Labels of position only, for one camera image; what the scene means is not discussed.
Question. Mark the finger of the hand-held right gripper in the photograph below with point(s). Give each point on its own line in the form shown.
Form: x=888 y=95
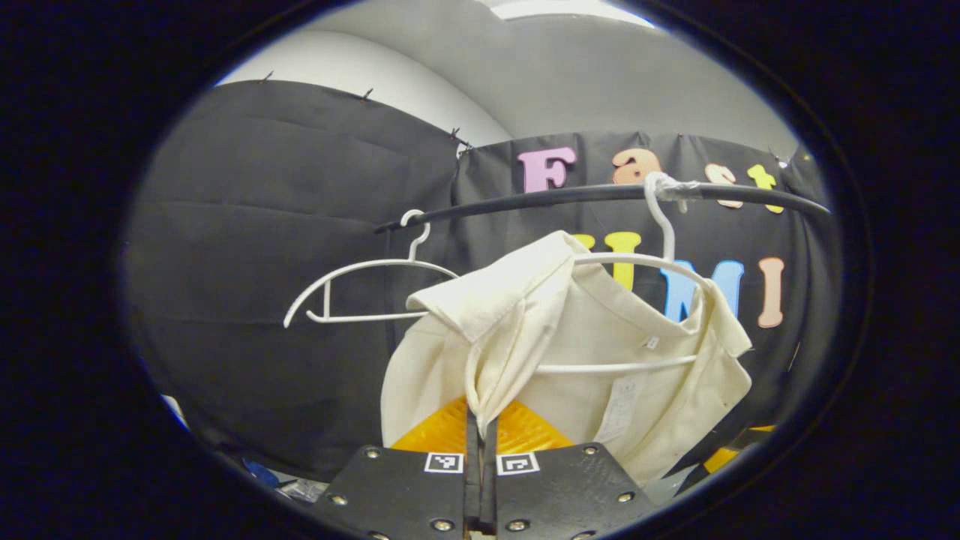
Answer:
x=716 y=459

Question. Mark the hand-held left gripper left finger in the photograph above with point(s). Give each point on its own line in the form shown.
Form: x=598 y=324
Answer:
x=397 y=495

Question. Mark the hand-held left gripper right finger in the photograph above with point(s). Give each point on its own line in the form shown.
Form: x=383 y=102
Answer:
x=562 y=495

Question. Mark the cream button shirt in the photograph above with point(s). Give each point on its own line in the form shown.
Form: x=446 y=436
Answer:
x=600 y=330

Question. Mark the white clothes hanger with tape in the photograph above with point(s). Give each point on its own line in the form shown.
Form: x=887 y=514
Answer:
x=663 y=225

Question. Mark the bare white clothes hanger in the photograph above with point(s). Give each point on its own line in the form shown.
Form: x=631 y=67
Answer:
x=360 y=266

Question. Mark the black metal clothes rack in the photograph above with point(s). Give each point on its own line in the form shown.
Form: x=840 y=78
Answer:
x=540 y=199

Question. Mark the blue cloth item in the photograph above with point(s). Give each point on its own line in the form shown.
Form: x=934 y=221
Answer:
x=262 y=474

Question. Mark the black backdrop cloth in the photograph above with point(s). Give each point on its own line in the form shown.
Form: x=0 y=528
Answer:
x=285 y=262

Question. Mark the large ceiling light panel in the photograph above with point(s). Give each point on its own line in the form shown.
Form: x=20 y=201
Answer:
x=570 y=9

